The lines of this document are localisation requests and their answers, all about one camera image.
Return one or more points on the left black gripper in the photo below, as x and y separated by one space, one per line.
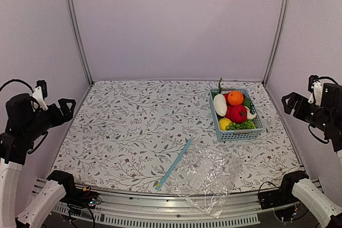
67 115

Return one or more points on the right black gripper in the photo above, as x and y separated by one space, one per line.
295 97

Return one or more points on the clear zip top bag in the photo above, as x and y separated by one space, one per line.
201 176

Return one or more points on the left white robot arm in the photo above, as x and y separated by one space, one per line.
28 119

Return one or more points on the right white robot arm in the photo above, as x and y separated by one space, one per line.
322 113

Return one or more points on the white toy garlic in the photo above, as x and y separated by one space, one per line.
249 114

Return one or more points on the green toy pepper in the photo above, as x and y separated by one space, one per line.
247 103

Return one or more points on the green toy grapes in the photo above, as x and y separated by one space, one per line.
248 124

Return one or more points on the red toy tomato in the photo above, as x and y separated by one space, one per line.
237 114

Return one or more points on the orange toy fruit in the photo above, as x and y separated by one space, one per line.
235 98

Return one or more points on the yellow toy lemon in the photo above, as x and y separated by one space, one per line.
224 123

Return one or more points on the floral table mat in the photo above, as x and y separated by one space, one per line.
127 133

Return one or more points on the white toy radish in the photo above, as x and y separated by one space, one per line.
219 101

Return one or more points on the blue plastic basket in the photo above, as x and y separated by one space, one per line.
230 135

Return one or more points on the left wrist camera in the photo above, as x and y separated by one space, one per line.
40 93

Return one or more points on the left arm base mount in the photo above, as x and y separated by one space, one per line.
82 199

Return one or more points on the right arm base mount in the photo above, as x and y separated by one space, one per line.
280 201

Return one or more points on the front aluminium rail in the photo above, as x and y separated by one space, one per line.
124 208

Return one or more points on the right aluminium frame post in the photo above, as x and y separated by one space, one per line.
276 41

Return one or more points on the aluminium frame post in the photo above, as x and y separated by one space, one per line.
276 41
78 41

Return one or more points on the left aluminium frame post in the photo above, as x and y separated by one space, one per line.
78 41

